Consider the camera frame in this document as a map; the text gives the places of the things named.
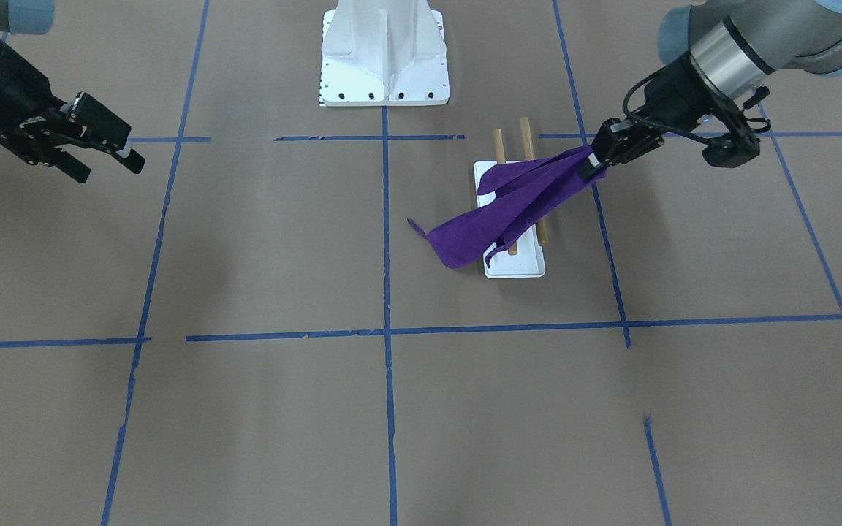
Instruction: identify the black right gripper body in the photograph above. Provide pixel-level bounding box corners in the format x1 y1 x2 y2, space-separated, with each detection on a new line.
0 39 132 167

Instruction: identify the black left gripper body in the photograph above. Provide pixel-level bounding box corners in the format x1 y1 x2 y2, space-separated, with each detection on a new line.
593 56 718 169

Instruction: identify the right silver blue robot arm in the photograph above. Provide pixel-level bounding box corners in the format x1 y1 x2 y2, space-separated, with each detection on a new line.
0 1 145 183

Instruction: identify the purple microfiber towel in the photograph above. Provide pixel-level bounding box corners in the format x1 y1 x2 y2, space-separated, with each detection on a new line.
407 146 607 269

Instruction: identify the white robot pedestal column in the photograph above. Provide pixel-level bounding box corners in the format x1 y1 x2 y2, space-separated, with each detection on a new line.
319 1 451 107

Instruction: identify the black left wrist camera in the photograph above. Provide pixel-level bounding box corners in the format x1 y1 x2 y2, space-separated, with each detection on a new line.
702 86 772 169

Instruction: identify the white wooden towel rack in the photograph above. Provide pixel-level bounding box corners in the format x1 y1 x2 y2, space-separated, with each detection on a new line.
472 129 549 279

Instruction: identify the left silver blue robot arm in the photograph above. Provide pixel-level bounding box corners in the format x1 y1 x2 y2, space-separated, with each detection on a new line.
576 1 842 182

